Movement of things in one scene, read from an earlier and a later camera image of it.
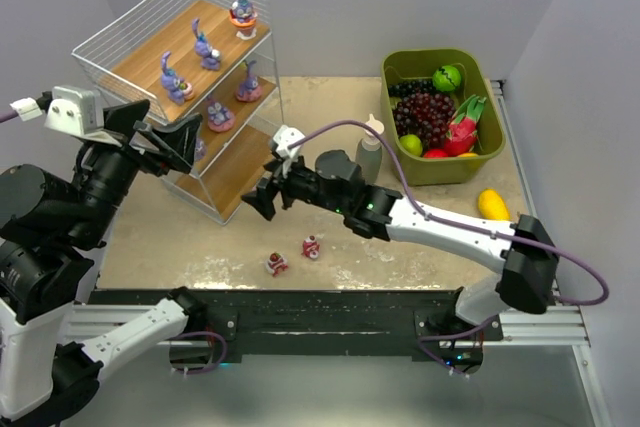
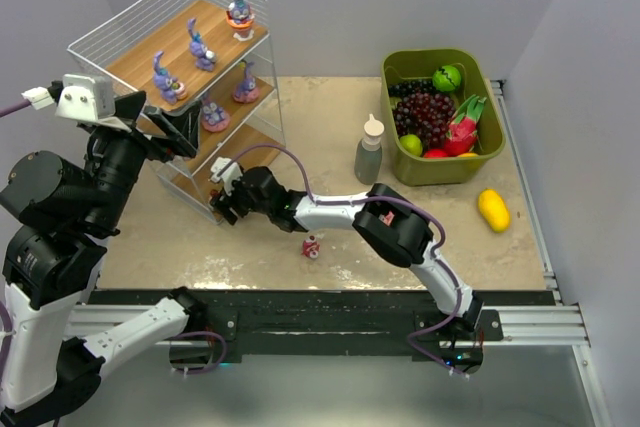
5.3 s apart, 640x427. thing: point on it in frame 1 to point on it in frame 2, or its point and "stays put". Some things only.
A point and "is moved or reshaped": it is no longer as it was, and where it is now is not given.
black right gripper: [279, 186] to [232, 198]
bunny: [220, 118] stays put
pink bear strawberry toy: [311, 248] stays put
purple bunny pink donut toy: [249, 91] stays put
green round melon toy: [446, 78] stays put
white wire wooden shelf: [200, 51] stays put
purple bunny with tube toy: [210, 57] is moved or reshaped
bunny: [242, 14] stays put
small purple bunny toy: [177, 89] is moved or reshaped
